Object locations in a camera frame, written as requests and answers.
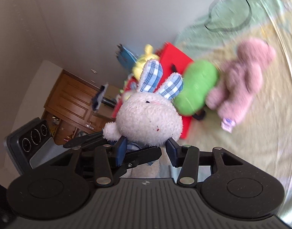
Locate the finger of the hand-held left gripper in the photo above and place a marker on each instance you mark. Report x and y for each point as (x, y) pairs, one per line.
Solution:
(143, 156)
(86, 139)

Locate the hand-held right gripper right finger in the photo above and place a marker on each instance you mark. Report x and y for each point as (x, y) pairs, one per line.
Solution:
(173, 151)

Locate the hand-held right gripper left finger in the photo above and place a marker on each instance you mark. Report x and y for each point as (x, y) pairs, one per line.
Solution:
(121, 151)

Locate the white plush rabbit checked ears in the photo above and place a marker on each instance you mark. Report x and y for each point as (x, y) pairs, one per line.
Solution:
(146, 116)

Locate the green plush toy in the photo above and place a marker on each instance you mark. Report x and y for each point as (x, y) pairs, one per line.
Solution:
(198, 85)

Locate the yellow plush tiger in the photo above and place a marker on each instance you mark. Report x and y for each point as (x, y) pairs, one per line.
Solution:
(146, 62)

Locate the red cardboard box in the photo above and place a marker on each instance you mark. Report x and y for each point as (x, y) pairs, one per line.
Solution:
(174, 57)

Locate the pink plush bunny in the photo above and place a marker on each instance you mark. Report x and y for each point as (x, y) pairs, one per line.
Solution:
(241, 81)

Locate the wooden cabinet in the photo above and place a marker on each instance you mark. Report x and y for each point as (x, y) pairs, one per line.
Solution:
(69, 100)

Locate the small standing mirror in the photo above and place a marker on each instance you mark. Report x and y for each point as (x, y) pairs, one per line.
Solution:
(99, 97)

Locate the green cartoon bedsheet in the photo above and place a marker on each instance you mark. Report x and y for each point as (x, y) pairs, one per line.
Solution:
(255, 152)

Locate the blue toy piece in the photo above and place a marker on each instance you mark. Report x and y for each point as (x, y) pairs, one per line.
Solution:
(124, 57)

